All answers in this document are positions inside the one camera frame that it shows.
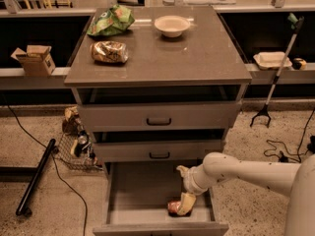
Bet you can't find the grey drawer cabinet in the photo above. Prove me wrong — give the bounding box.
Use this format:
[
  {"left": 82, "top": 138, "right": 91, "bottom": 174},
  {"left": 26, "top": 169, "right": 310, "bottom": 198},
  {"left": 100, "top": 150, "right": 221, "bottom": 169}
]
[{"left": 64, "top": 5, "right": 253, "bottom": 236}]

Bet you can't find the cardboard box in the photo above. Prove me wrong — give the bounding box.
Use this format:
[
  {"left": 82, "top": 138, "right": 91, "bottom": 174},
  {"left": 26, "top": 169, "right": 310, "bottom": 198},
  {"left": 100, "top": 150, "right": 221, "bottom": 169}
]
[{"left": 11, "top": 45, "right": 55, "bottom": 77}]

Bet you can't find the black metal leg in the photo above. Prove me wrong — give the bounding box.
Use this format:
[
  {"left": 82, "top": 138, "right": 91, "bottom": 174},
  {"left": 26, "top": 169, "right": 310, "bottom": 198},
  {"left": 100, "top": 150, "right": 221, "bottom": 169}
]
[{"left": 16, "top": 139, "right": 56, "bottom": 217}]

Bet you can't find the green chip bag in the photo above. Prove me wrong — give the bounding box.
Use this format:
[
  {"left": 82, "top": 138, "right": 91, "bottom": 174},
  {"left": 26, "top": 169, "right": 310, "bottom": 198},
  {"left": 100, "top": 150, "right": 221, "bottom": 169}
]
[{"left": 87, "top": 4, "right": 135, "bottom": 36}]

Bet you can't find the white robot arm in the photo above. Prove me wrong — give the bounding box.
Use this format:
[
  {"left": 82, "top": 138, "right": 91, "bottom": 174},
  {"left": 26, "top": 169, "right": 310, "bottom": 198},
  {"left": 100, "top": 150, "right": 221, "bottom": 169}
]
[{"left": 176, "top": 152, "right": 315, "bottom": 236}]

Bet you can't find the wire basket with items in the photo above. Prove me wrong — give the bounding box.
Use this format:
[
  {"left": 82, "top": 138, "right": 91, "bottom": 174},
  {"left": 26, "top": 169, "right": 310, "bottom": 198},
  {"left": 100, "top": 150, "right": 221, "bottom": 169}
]
[{"left": 57, "top": 106, "right": 102, "bottom": 171}]

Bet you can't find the white bowl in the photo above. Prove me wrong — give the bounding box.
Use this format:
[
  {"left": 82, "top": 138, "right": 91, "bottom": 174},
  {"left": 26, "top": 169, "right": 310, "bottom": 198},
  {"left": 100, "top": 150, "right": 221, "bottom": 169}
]
[{"left": 155, "top": 16, "right": 190, "bottom": 38}]

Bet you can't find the brown snack bag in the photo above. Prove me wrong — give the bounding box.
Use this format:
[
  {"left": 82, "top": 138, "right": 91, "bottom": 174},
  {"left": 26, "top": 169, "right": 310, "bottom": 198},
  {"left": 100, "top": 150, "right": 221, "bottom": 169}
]
[{"left": 90, "top": 41, "right": 129, "bottom": 63}]

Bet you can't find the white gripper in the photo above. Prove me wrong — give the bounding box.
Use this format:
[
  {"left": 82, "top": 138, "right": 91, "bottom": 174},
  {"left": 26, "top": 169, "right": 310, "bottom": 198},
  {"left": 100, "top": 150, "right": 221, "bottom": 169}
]
[{"left": 176, "top": 165, "right": 209, "bottom": 215}]

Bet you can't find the bottom drawer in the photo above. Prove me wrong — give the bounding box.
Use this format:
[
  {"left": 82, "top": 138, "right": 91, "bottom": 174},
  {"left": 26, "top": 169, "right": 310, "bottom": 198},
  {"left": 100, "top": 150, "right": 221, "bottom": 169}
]
[{"left": 93, "top": 160, "right": 228, "bottom": 236}]

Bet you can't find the middle drawer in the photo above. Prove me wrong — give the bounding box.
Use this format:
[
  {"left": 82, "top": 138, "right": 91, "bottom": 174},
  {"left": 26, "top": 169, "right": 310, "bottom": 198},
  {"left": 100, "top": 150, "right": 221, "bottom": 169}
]
[{"left": 94, "top": 129, "right": 226, "bottom": 162}]

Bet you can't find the top drawer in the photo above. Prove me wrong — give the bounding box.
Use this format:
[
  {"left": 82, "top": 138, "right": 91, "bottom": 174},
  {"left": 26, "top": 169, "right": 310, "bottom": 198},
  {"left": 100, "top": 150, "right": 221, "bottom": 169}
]
[{"left": 78, "top": 85, "right": 242, "bottom": 132}]

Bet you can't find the grabber reach tool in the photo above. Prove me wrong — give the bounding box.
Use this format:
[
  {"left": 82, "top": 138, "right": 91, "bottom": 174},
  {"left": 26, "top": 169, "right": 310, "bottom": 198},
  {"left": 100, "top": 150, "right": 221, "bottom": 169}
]
[{"left": 250, "top": 13, "right": 304, "bottom": 127}]

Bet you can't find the yellow tape measure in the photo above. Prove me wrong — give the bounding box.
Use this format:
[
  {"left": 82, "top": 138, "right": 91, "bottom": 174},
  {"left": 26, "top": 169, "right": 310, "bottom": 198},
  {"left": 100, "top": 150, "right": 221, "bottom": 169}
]
[{"left": 292, "top": 58, "right": 306, "bottom": 70}]

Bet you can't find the white takeout tray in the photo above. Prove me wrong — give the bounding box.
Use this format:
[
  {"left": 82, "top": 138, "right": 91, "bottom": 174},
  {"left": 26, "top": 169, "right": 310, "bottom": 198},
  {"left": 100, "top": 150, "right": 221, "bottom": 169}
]
[{"left": 253, "top": 51, "right": 284, "bottom": 70}]

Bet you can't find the black floor cable left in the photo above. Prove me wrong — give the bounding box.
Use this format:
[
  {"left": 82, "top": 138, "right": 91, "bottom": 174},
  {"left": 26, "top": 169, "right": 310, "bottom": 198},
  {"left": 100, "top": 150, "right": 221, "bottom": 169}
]
[{"left": 1, "top": 91, "right": 89, "bottom": 236}]

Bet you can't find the black power adapter cable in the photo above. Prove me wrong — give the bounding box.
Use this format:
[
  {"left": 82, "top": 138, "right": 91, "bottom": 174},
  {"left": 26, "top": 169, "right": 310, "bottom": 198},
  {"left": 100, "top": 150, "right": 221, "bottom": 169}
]
[{"left": 263, "top": 107, "right": 315, "bottom": 164}]

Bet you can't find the drawer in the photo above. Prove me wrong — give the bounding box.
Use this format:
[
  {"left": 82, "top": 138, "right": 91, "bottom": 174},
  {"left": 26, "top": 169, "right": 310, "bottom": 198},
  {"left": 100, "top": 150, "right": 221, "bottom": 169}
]
[
  {"left": 78, "top": 85, "right": 242, "bottom": 132},
  {"left": 93, "top": 160, "right": 228, "bottom": 236},
  {"left": 94, "top": 129, "right": 226, "bottom": 162}
]

